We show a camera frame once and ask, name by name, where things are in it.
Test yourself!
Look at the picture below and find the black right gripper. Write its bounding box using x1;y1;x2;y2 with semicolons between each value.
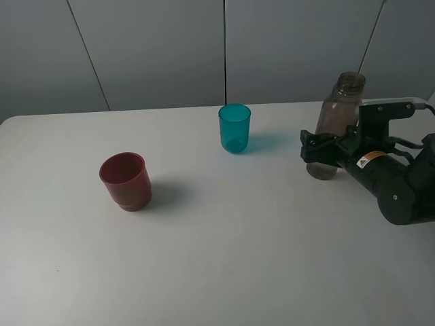
300;127;420;204

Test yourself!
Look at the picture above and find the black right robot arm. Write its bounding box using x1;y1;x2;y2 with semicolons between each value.
300;127;434;225

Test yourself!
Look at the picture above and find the black camera cable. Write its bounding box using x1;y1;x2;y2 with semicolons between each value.
416;101;435;118

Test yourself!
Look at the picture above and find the red plastic cup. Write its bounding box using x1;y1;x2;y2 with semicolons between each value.
99;152;152;212

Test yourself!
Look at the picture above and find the teal transparent plastic cup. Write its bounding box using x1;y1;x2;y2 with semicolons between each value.
218;104;251;153

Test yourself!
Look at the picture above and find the smoky transparent water bottle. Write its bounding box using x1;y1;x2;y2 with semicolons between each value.
306;71;367;181

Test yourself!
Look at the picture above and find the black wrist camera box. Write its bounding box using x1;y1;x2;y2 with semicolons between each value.
358;98;425;141

